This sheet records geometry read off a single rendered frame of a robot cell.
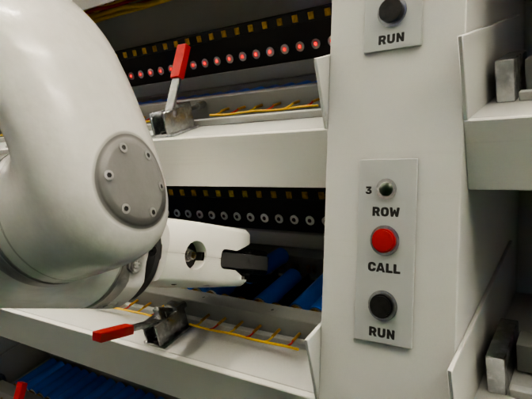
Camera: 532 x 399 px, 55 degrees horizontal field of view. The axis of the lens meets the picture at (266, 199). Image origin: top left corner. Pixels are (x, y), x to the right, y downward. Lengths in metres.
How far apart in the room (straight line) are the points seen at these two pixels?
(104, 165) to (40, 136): 0.03
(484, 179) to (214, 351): 0.27
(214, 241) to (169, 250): 0.04
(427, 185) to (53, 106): 0.22
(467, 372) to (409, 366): 0.04
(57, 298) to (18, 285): 0.04
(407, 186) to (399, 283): 0.06
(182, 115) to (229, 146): 0.09
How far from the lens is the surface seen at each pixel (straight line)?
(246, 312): 0.47
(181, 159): 0.47
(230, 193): 0.61
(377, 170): 0.35
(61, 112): 0.24
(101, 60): 0.27
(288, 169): 0.40
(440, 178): 0.34
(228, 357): 0.46
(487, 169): 0.34
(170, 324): 0.50
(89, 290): 0.34
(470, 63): 0.35
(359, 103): 0.37
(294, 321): 0.44
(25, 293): 0.31
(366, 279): 0.36
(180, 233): 0.37
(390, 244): 0.34
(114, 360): 0.56
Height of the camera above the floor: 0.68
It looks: level
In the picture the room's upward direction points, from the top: 2 degrees clockwise
